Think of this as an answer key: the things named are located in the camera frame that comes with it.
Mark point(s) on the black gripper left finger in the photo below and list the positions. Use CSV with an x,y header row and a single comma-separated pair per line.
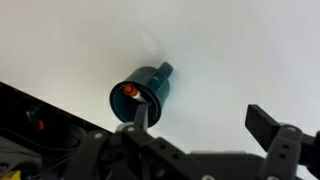
x,y
110,156

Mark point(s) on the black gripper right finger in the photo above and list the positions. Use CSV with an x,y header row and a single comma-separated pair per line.
x,y
283,150

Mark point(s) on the dark blue mug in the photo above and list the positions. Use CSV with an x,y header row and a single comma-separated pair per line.
x,y
156,83

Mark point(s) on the small red object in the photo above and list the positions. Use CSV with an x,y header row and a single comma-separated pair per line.
x,y
40,125

